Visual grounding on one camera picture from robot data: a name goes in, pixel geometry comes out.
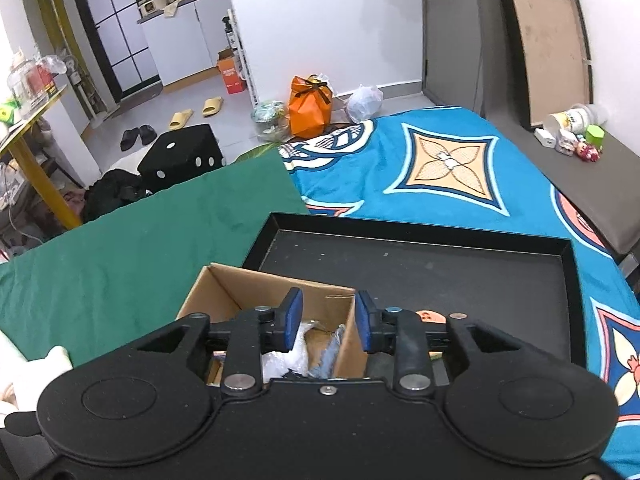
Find orange carton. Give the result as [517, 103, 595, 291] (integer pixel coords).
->
[216, 49, 248, 95]

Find orange gift bag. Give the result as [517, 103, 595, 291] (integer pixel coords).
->
[287, 74, 333, 140]

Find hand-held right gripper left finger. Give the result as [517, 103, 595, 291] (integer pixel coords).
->
[134, 287, 304, 395]

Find black clothes pile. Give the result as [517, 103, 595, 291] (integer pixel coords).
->
[82, 169, 151, 223]

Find green cloth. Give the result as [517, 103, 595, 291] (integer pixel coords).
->
[0, 150, 313, 368]

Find yellow legged table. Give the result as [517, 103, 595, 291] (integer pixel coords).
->
[0, 85, 83, 231]

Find white plastic bag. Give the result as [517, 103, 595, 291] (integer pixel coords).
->
[346, 84, 385, 123]

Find clear bag with green contents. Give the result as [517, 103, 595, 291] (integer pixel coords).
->
[250, 100, 291, 142]

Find grey bench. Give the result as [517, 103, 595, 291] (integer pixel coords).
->
[480, 110, 640, 266]

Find black framed brown board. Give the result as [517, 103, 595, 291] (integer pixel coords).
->
[492, 0, 596, 133]

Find blue printed blanket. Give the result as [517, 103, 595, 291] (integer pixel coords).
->
[277, 105, 640, 480]

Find white plush toy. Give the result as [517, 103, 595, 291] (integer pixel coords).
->
[0, 330, 76, 428]

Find dark grey panel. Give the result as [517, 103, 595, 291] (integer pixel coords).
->
[420, 0, 501, 116]

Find clear glass jar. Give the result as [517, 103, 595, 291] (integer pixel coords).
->
[6, 50, 38, 106]

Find white plastic jar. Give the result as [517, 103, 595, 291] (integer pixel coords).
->
[547, 103, 608, 136]

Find black framed glass door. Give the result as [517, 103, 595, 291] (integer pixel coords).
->
[65, 0, 163, 106]

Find black shallow tray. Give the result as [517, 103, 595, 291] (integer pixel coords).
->
[240, 211, 588, 376]

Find small pink figurines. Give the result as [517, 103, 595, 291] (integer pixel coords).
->
[572, 139, 606, 163]

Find white crumpled plastic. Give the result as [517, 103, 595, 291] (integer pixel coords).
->
[261, 325, 313, 378]

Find brown cardboard box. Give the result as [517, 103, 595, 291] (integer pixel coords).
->
[175, 262, 371, 386]

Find black dice stool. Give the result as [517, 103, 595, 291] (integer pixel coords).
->
[137, 123, 226, 193]

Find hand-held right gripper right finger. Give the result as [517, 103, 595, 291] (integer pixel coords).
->
[355, 290, 573, 395]

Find white kitchen cabinet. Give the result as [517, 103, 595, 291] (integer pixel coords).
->
[137, 0, 241, 88]

